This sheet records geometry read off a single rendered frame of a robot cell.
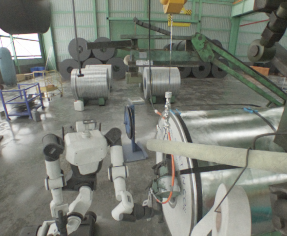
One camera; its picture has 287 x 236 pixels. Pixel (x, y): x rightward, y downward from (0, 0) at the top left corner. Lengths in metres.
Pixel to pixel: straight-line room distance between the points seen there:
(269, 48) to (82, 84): 5.91
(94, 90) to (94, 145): 5.03
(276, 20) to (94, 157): 1.07
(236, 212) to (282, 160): 0.13
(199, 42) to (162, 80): 4.35
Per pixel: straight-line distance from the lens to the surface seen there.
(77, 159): 1.12
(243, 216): 0.38
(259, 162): 0.33
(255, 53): 0.39
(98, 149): 1.12
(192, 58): 1.86
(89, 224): 2.01
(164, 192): 1.13
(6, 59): 13.75
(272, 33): 0.36
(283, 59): 0.41
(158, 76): 6.12
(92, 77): 6.08
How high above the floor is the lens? 1.80
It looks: 22 degrees down
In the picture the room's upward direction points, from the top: straight up
